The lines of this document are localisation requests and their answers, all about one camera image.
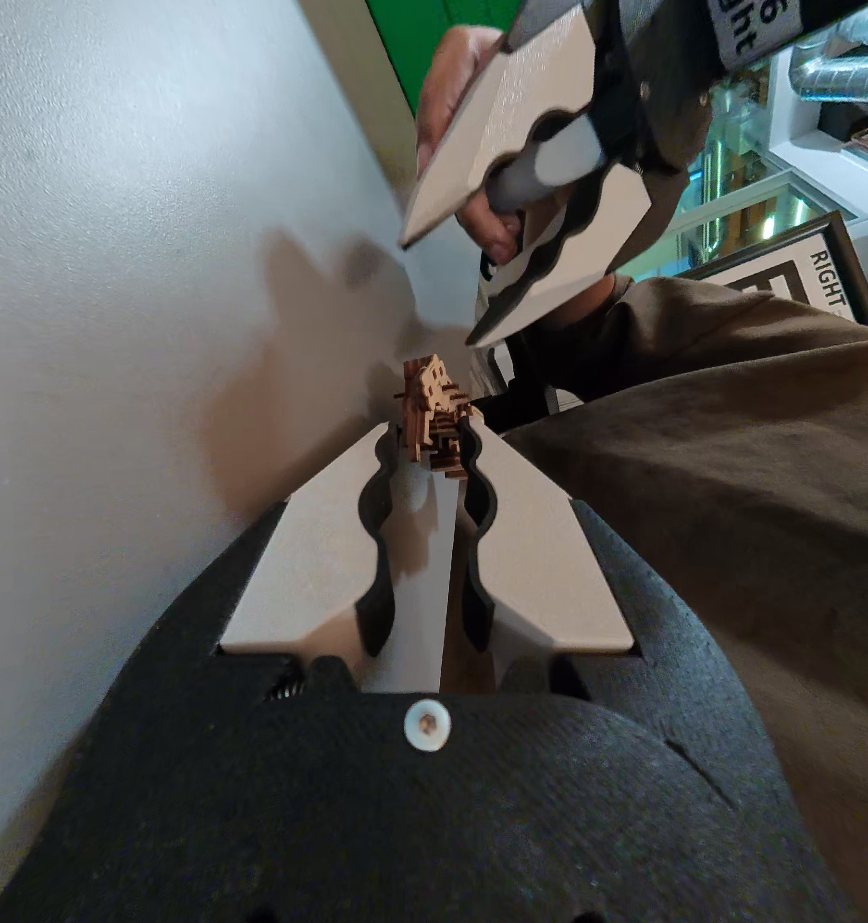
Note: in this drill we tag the green panel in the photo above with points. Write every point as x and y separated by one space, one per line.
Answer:
434 29

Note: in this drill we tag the black framed sign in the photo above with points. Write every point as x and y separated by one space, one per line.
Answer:
823 274

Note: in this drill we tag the person's right forearm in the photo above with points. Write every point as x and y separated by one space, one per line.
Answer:
729 339

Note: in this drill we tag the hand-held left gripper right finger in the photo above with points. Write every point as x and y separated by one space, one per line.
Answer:
549 570

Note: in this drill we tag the layered wooden puzzle model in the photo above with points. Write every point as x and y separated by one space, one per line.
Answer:
434 418

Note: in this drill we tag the person's brown clothing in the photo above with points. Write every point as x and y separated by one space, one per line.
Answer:
729 577

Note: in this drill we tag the silver ventilation duct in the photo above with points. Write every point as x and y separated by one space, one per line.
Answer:
852 65

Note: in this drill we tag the person's right hand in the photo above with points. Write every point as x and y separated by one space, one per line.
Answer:
455 72

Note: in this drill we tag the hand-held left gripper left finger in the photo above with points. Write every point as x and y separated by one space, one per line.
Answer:
297 570

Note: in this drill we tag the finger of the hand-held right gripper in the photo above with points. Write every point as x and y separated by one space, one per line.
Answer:
592 231
520 94

